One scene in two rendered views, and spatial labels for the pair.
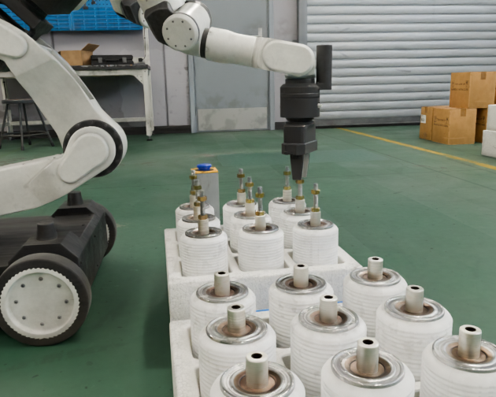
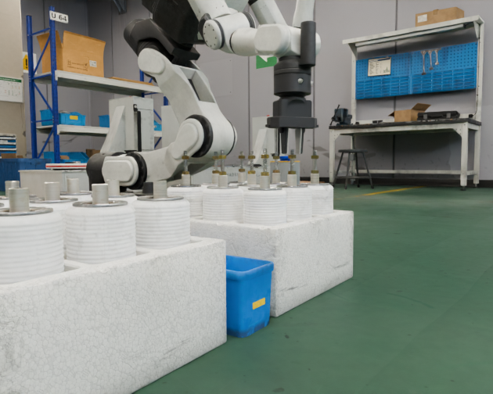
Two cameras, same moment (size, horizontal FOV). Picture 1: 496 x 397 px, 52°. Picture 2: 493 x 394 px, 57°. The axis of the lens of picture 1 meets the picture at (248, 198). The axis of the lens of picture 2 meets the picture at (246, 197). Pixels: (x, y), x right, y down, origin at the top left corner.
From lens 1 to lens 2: 0.91 m
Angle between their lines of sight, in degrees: 46
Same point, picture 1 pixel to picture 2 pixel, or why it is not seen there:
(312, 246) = (246, 205)
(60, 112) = (181, 110)
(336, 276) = (252, 234)
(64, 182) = (174, 159)
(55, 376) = not seen: hidden behind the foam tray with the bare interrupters
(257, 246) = (205, 198)
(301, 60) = (275, 38)
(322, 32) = not seen: outside the picture
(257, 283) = (193, 227)
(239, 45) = (249, 37)
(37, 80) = (170, 88)
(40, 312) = not seen: hidden behind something
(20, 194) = (160, 168)
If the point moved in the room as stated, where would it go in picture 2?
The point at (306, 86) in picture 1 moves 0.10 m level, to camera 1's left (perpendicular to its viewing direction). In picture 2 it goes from (283, 62) to (253, 69)
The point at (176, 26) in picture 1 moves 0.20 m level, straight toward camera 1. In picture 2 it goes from (207, 30) to (148, 10)
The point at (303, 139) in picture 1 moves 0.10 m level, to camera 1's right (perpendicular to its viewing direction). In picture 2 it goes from (280, 112) to (315, 108)
